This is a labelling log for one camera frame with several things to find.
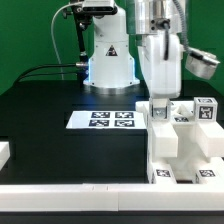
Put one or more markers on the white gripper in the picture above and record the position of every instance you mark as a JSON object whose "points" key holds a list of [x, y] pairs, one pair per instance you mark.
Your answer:
{"points": [[162, 77]]}

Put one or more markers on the white chair back frame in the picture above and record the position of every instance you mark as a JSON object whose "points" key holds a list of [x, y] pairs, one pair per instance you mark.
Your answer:
{"points": [[163, 140]]}

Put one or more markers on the small white tagged cube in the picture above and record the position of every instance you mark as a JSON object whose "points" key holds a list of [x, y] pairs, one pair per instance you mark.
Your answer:
{"points": [[159, 108], [205, 109]]}

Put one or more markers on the white chair seat block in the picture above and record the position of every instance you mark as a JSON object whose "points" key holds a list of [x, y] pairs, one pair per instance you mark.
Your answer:
{"points": [[187, 151]]}

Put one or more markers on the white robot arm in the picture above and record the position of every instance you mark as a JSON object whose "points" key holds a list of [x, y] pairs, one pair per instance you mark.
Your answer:
{"points": [[143, 32]]}

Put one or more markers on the white base tag sheet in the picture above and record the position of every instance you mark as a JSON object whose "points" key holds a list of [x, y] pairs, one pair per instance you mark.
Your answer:
{"points": [[106, 120]]}

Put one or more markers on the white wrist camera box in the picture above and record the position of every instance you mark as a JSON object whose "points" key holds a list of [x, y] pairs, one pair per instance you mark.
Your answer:
{"points": [[202, 64]]}

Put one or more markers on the overhead camera on stand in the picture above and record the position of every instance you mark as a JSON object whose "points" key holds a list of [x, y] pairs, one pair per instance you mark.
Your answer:
{"points": [[95, 7]]}

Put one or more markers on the white front fence rail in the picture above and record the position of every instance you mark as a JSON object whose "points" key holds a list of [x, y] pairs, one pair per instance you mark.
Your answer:
{"points": [[111, 197]]}

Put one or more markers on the white fence rail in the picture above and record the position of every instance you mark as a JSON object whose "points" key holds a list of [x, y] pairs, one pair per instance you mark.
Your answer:
{"points": [[4, 153], [111, 197]]}

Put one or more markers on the black camera stand pole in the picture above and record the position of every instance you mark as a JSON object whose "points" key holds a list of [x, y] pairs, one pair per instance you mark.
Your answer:
{"points": [[82, 21]]}

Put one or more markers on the white left fence rail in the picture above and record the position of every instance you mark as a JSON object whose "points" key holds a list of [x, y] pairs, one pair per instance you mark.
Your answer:
{"points": [[4, 153]]}

